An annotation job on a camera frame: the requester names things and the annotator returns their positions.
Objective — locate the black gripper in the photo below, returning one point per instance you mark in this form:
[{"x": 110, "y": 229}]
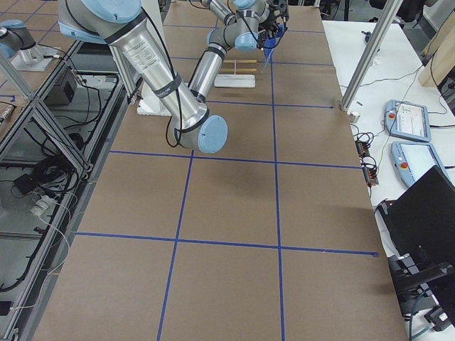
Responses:
[{"x": 269, "y": 27}]

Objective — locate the blue microfiber towel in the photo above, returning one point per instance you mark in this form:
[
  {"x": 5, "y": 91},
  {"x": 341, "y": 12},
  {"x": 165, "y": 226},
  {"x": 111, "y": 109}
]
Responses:
[{"x": 272, "y": 44}]

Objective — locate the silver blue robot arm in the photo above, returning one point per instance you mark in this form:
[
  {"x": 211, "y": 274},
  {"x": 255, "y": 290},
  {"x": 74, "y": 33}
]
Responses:
[
  {"x": 15, "y": 37},
  {"x": 123, "y": 25}
]

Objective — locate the wooden towel rack white base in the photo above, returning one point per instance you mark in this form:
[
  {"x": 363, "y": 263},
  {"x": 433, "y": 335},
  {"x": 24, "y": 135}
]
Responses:
[{"x": 237, "y": 73}]

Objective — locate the upper orange grey usb hub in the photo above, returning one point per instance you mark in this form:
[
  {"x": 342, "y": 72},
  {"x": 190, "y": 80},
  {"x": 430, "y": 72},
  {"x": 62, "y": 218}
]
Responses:
[{"x": 362, "y": 149}]

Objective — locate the orange grey usb hub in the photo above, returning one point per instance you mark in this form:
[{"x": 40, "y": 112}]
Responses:
[
  {"x": 370, "y": 176},
  {"x": 362, "y": 149}
]

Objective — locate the wooden board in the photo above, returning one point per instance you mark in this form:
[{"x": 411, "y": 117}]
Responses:
[{"x": 440, "y": 50}]

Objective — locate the upper teach pendant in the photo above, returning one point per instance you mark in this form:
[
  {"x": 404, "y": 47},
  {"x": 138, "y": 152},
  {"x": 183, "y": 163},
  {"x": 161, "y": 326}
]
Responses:
[{"x": 407, "y": 120}]

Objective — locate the teach pendant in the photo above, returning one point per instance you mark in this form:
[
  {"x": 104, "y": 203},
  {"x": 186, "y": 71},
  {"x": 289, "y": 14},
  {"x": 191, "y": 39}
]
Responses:
[
  {"x": 413, "y": 159},
  {"x": 407, "y": 120}
]

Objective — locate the lower orange grey usb hub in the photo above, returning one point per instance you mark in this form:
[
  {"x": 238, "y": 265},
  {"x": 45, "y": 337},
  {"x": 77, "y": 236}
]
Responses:
[{"x": 370, "y": 176}]

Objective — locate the lower teach pendant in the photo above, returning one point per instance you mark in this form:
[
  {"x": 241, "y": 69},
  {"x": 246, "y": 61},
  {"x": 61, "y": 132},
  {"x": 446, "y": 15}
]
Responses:
[{"x": 413, "y": 159}]

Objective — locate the brown paper table cover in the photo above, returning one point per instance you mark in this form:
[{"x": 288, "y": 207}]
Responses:
[{"x": 272, "y": 238}]

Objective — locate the black electronics box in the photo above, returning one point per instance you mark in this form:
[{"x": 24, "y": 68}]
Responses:
[{"x": 63, "y": 90}]

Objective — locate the black laptop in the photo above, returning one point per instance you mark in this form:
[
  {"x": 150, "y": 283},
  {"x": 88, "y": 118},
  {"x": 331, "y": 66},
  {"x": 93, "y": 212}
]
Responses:
[{"x": 421, "y": 221}]

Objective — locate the white power strip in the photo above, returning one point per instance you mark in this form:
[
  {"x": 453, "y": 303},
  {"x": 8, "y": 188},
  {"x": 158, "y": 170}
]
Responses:
[{"x": 42, "y": 205}]

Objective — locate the black power adapter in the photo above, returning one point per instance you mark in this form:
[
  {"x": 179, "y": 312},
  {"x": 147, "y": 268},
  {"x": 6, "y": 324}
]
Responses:
[{"x": 25, "y": 184}]

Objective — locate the aluminium frame post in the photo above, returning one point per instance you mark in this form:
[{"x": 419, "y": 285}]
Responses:
[{"x": 386, "y": 18}]

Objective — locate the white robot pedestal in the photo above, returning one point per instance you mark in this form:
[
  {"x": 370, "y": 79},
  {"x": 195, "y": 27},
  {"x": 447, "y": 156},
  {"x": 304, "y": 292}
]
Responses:
[{"x": 150, "y": 104}]

